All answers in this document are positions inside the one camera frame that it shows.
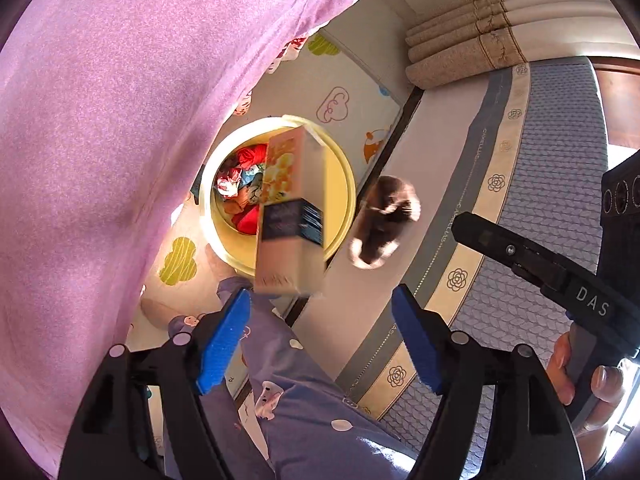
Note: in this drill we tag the person's right hand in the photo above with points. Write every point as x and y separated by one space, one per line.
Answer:
560 370

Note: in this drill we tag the rolled beige mats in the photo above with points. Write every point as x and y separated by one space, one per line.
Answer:
500 25

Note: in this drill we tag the yellow round bin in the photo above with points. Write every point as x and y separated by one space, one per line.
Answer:
340 185

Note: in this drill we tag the person's leg in purple pants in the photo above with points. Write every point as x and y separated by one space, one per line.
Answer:
310 410

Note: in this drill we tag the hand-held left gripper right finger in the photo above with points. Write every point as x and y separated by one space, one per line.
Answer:
417 345

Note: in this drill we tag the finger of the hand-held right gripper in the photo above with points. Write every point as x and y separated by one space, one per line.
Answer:
530 260

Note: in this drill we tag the pink blanket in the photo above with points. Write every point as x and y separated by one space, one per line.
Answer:
100 135

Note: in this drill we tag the tan cardboard box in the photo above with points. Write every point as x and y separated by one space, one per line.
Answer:
285 260

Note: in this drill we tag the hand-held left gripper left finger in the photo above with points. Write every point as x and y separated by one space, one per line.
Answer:
225 340

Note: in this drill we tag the blue grey patterned rug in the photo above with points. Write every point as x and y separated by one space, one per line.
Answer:
540 210

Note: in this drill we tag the cartoon print play mat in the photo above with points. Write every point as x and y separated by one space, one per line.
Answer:
350 125

